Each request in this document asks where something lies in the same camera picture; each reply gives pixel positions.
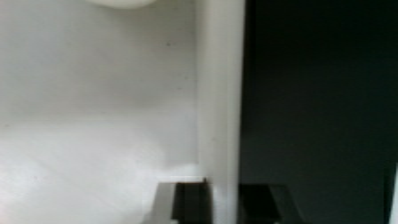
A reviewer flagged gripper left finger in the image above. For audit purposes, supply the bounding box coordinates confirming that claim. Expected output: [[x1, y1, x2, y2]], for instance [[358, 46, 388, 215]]
[[152, 180, 214, 224]]

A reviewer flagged white square tabletop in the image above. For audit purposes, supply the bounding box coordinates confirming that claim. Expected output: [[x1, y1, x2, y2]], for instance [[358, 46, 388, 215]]
[[0, 0, 246, 224]]

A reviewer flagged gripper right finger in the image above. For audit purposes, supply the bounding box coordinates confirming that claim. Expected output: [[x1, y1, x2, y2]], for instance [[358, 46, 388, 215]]
[[239, 184, 306, 224]]

